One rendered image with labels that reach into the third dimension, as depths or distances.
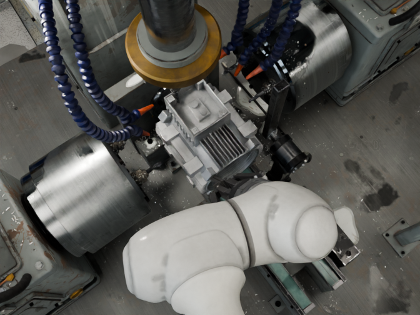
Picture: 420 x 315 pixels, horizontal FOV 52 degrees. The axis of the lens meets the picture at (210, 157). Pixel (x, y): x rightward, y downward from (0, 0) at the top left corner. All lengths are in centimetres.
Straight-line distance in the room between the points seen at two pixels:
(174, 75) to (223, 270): 39
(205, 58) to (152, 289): 43
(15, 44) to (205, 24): 145
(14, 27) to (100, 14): 126
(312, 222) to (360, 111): 88
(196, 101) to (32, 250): 46
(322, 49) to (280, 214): 58
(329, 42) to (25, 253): 80
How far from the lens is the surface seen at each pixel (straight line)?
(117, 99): 101
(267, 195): 60
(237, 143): 98
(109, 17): 101
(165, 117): 103
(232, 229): 58
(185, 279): 55
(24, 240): 96
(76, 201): 94
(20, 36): 219
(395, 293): 131
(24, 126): 146
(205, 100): 102
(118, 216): 97
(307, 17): 109
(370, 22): 112
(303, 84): 106
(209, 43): 83
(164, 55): 79
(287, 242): 57
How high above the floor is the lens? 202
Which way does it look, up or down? 71 degrees down
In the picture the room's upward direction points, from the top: 4 degrees counter-clockwise
